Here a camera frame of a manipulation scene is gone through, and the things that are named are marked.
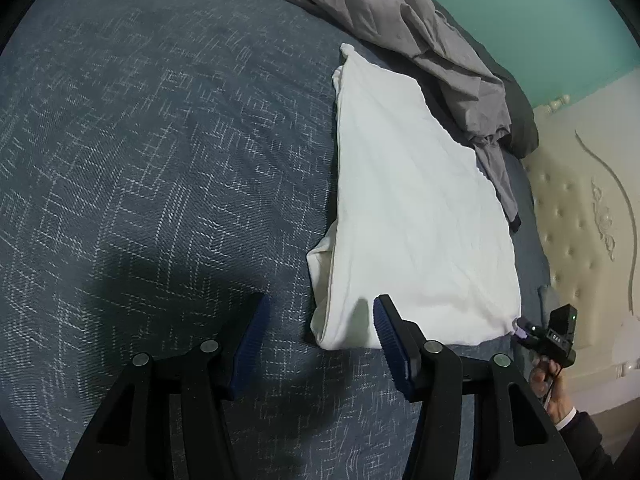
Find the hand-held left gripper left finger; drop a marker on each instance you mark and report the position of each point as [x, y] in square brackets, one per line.
[250, 350]

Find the grey jacket with black cuffs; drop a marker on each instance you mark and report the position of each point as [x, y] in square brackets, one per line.
[380, 5]

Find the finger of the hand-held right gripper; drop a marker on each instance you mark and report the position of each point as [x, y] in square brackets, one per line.
[525, 329]

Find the blue patterned bed cover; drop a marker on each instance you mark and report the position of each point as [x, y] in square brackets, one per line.
[150, 160]

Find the white polo shirt black trim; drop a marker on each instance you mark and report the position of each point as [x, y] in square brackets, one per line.
[415, 210]

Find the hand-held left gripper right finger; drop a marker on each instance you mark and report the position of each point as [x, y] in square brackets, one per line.
[392, 355]

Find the cream tufted headboard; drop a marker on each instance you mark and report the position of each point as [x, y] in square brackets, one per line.
[580, 240]

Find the person's right hand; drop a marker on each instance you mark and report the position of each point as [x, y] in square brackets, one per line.
[552, 392]

